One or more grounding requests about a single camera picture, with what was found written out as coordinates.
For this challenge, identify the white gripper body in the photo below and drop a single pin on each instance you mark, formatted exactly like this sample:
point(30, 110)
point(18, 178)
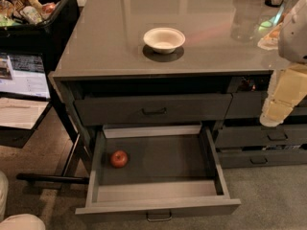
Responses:
point(295, 35)

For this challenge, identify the red apple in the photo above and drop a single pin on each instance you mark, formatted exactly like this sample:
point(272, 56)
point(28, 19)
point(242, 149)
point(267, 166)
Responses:
point(119, 159)

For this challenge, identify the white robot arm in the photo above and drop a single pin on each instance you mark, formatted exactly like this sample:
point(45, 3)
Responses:
point(289, 37)

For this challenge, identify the chip bags in drawer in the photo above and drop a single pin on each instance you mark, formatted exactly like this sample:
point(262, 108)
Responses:
point(246, 84)

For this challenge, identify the grey top right drawer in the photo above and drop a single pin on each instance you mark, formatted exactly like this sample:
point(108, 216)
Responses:
point(249, 105)

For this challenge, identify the grey middle right drawer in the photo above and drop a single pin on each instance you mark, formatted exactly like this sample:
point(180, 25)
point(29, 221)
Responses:
point(252, 136)

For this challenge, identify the grey bottom right drawer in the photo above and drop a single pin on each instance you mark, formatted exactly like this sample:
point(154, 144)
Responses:
point(262, 158)

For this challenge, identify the grey counter cabinet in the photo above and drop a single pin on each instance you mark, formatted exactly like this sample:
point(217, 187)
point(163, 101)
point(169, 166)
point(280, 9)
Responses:
point(106, 55)

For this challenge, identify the open grey middle drawer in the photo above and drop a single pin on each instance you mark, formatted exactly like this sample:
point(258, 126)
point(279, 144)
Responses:
point(166, 177)

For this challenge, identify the grey top left drawer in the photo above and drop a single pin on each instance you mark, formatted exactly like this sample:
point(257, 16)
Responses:
point(152, 109)

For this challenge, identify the white paper bowl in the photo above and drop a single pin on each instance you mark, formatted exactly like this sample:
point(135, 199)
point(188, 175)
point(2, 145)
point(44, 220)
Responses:
point(164, 40)

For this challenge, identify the black cart stand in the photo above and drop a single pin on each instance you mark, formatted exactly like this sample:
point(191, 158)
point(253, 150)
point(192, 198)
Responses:
point(62, 157)

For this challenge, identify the black bin of snacks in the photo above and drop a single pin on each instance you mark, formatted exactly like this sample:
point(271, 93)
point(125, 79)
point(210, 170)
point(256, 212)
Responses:
point(39, 26)

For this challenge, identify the laptop screen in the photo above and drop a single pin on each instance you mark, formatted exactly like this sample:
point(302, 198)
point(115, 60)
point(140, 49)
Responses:
point(23, 75)

